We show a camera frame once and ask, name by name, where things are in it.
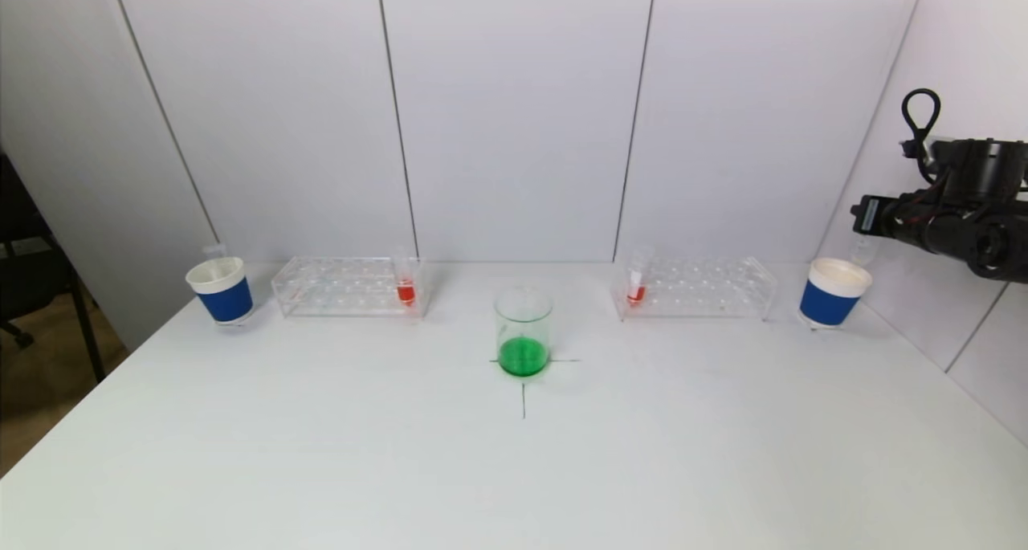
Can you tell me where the white paper cup blue sleeve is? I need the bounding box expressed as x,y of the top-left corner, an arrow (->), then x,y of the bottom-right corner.
799,258 -> 874,331
186,255 -> 255,328

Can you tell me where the black looped camera cable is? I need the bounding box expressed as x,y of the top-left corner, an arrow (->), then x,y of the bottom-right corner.
899,88 -> 943,186

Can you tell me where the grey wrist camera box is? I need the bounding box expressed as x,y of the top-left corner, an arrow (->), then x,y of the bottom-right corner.
922,136 -> 961,173

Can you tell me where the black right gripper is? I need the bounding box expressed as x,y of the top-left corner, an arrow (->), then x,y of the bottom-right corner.
850,194 -> 930,248

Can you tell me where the test tube with red pigment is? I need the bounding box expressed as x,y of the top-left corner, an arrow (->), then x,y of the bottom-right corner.
392,246 -> 420,308
625,246 -> 653,308

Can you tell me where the black office chair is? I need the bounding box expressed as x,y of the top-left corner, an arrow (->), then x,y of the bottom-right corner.
0,145 -> 108,386

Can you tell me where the clear glass beaker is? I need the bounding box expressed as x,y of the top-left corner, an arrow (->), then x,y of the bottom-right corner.
494,287 -> 554,379

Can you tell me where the clear acrylic test tube rack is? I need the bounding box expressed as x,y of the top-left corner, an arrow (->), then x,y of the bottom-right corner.
271,257 -> 428,320
610,255 -> 778,323

